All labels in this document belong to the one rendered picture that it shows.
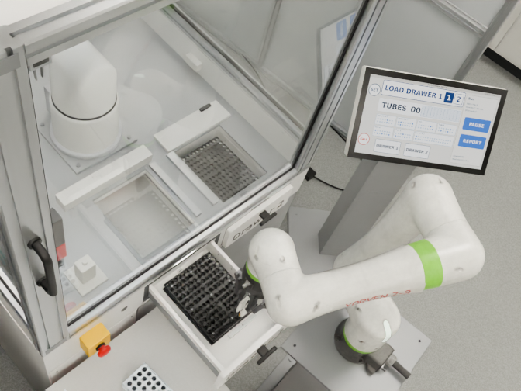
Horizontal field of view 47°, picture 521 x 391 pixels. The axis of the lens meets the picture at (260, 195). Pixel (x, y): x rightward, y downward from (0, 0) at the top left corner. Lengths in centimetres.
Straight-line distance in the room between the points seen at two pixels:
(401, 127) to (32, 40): 155
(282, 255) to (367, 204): 126
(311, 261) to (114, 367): 135
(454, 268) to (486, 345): 174
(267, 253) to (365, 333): 52
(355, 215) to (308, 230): 42
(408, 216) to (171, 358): 81
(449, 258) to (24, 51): 102
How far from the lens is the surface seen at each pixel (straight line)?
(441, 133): 221
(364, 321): 176
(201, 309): 178
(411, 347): 206
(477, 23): 278
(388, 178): 244
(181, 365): 187
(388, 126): 213
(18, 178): 97
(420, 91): 215
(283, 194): 199
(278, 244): 138
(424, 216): 152
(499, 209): 364
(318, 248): 298
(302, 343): 195
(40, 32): 81
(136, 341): 189
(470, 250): 148
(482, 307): 326
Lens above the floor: 254
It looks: 55 degrees down
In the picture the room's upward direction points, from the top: 21 degrees clockwise
